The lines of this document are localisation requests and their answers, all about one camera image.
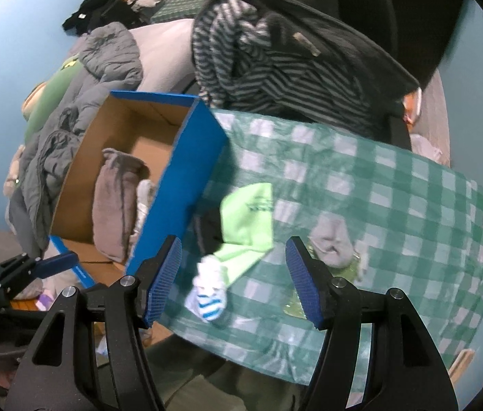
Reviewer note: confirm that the black clothes pile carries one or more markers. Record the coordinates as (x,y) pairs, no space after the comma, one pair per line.
(104,13)

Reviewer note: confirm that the white blue striped sock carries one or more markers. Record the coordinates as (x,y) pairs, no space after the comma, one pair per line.
(209,295)

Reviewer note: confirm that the orange white object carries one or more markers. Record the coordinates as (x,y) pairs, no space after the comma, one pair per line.
(412,102)

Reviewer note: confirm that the black sock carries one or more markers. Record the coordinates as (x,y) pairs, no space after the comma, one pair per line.
(211,231)

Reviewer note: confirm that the green pillow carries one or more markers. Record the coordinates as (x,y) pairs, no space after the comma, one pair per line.
(53,94)

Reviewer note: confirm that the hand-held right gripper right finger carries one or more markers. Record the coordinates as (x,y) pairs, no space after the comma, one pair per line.
(299,274)

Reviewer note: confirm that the white folded cloth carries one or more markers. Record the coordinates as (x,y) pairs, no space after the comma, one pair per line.
(145,205)

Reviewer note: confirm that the person's olive pants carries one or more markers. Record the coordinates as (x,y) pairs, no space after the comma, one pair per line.
(207,385)

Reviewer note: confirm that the dark green checkered cloth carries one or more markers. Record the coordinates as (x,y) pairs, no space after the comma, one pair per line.
(177,8)

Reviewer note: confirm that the lime green cloth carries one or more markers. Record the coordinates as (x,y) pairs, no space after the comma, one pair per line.
(245,227)

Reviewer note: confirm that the light wooden frame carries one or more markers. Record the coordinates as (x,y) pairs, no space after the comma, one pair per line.
(461,364)

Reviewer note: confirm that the white pillow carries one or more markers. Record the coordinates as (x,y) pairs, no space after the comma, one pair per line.
(164,60)

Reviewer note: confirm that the grey sock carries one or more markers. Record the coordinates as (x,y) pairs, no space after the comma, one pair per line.
(331,239)

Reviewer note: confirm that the grey puffer jacket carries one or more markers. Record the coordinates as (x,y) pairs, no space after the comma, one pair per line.
(108,55)

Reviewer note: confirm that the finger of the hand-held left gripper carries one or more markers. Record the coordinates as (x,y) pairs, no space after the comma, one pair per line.
(59,263)

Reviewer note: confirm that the green checkered tablecloth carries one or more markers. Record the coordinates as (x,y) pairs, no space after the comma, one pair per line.
(395,205)

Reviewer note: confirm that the grey folded towel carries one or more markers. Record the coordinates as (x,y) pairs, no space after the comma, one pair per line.
(115,205)

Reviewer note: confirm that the pinkish grey mattress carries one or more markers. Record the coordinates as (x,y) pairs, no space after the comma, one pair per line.
(438,115)

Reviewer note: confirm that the blue cardboard box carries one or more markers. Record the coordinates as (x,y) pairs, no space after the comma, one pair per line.
(190,158)

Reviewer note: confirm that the black office chair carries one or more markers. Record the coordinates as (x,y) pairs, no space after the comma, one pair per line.
(429,30)

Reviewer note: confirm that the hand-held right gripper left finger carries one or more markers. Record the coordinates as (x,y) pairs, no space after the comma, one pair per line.
(166,274)

